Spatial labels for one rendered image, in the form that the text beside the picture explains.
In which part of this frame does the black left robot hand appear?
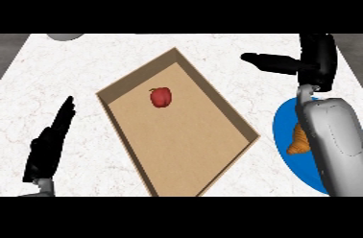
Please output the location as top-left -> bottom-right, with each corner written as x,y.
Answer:
21,95 -> 79,184

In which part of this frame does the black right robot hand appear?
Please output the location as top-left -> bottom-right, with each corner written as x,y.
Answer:
240,33 -> 340,93

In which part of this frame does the blue plate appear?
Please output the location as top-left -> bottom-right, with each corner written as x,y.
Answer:
272,96 -> 331,196

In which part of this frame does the brown cardboard box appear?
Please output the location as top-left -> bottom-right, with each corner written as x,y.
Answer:
95,46 -> 263,198

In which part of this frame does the red bell pepper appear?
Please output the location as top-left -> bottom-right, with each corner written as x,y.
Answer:
148,86 -> 173,108

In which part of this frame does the orange croissant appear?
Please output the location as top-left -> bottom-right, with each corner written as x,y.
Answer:
286,121 -> 314,155

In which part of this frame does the grey round object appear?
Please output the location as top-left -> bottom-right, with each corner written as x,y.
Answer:
46,33 -> 88,42

